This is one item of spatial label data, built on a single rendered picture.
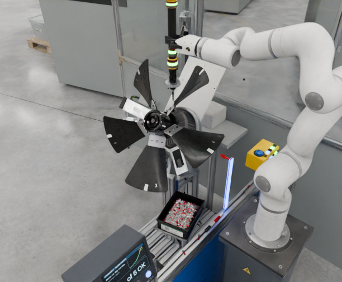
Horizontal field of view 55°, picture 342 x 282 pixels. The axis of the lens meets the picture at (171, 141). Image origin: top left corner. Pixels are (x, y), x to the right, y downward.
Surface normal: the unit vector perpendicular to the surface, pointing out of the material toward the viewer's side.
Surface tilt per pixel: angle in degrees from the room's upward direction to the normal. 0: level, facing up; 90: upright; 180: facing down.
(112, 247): 15
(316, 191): 90
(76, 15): 90
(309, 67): 57
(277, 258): 0
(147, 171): 50
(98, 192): 0
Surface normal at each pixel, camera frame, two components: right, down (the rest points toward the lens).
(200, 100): -0.53, -0.16
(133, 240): -0.21, -0.87
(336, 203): -0.68, 0.46
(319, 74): -0.64, -0.41
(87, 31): -0.43, 0.56
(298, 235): -0.02, -0.79
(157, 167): 0.20, -0.10
